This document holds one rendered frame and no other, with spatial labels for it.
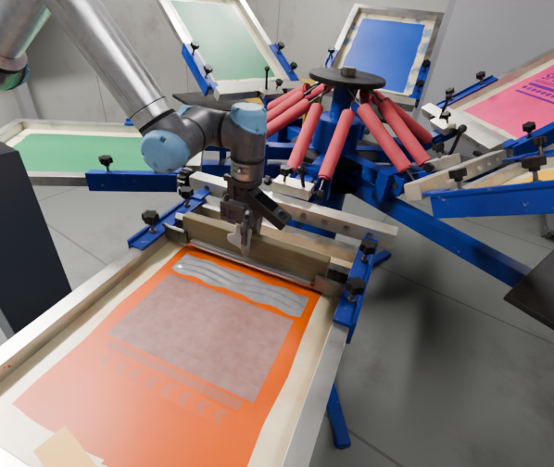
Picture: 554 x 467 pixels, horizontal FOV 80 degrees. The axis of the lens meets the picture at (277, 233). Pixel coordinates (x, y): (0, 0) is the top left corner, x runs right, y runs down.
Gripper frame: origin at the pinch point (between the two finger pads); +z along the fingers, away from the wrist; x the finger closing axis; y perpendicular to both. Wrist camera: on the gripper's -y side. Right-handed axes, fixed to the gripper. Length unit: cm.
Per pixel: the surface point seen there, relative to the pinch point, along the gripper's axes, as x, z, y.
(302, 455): 38.8, 2.8, -27.9
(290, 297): 6.2, 5.9, -13.9
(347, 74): -82, -31, -1
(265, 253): 1.1, -0.8, -4.4
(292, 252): 1.1, -3.8, -11.3
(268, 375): 27.0, 6.3, -17.2
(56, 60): -171, 10, 279
